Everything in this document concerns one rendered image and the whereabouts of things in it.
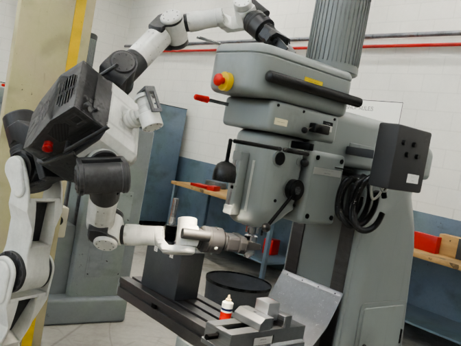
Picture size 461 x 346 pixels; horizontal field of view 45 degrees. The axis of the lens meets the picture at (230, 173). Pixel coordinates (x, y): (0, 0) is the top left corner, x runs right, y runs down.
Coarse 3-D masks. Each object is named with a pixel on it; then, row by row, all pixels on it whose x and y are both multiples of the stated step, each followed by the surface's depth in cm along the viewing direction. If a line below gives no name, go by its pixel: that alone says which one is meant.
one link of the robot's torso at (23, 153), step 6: (12, 150) 190; (18, 150) 189; (24, 150) 189; (12, 156) 191; (24, 156) 188; (30, 156) 188; (30, 162) 187; (30, 168) 186; (30, 174) 186; (36, 174) 188; (30, 180) 188; (36, 180) 188
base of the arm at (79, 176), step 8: (80, 160) 162; (88, 160) 164; (96, 160) 164; (104, 160) 165; (112, 160) 166; (120, 160) 167; (80, 168) 157; (128, 168) 161; (80, 176) 156; (128, 176) 161; (80, 184) 156; (128, 184) 161; (80, 192) 158
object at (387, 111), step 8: (368, 104) 671; (376, 104) 663; (384, 104) 654; (392, 104) 646; (400, 104) 638; (352, 112) 689; (360, 112) 679; (368, 112) 670; (376, 112) 662; (384, 112) 653; (392, 112) 645; (400, 112) 637; (384, 120) 652; (392, 120) 644
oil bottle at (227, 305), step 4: (228, 296) 196; (228, 300) 195; (224, 304) 194; (228, 304) 194; (232, 304) 195; (224, 308) 194; (228, 308) 194; (232, 308) 195; (220, 312) 196; (224, 312) 194; (228, 312) 194; (220, 316) 195; (224, 316) 194; (228, 316) 195
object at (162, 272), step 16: (160, 256) 222; (176, 256) 215; (192, 256) 217; (144, 272) 228; (160, 272) 221; (176, 272) 214; (192, 272) 218; (160, 288) 220; (176, 288) 214; (192, 288) 220
